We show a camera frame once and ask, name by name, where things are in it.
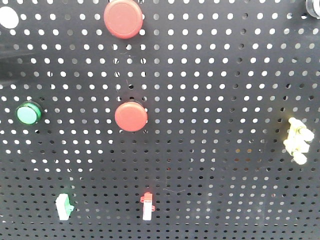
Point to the lower red push button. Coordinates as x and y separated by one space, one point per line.
131 116

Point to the red push button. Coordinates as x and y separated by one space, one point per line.
123 18
131 116

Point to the upper red push button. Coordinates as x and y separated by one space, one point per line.
123 18

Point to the green push button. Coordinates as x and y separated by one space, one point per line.
29 112

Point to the black perforated pegboard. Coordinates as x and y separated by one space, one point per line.
219 80

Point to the middle white toggle switch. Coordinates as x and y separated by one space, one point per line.
148 207

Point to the white toggle switch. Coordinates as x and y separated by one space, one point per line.
63 206
148 207

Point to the left white toggle switch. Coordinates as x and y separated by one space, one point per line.
63 206

